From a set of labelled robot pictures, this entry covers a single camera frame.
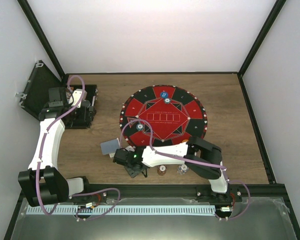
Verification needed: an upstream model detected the orange black chip stack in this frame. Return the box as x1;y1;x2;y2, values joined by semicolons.
157;165;167;176

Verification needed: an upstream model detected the green blue chip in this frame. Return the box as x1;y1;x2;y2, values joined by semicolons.
136;123;144;131
164;98;171;104

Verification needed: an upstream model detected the green blue chip top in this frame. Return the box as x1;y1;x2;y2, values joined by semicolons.
164;98;171;104

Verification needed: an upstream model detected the blue small blind button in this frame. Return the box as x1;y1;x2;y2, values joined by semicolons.
160;91;169;99

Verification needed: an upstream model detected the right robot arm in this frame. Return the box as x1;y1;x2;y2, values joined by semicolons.
113;136;230;202

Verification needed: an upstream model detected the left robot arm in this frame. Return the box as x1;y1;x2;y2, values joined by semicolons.
18;84;98;207

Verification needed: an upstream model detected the white playing card box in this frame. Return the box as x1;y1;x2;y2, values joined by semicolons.
109;152;115;159

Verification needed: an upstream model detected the black poker case lid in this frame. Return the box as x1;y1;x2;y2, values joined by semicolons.
15;60;62;120

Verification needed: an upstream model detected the black poker case tray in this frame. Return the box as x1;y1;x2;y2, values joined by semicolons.
64;84;98;129

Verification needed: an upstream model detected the blue backed card deck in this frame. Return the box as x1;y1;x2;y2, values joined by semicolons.
100;138;120;155

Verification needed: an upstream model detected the round red black poker mat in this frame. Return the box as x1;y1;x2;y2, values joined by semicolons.
119;85;208;147

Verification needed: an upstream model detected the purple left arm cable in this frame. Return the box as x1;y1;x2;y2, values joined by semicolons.
34;74;121;223

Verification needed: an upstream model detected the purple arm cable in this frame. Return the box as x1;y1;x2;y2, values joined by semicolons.
34;74;121;223
119;118;251;221

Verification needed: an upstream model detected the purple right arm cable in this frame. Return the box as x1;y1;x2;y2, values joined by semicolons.
119;118;251;221

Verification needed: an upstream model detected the black aluminium front rail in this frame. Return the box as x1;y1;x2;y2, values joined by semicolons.
19;183;287;201

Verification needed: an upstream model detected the light blue slotted cable duct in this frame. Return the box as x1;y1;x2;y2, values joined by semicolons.
26;204;216;216

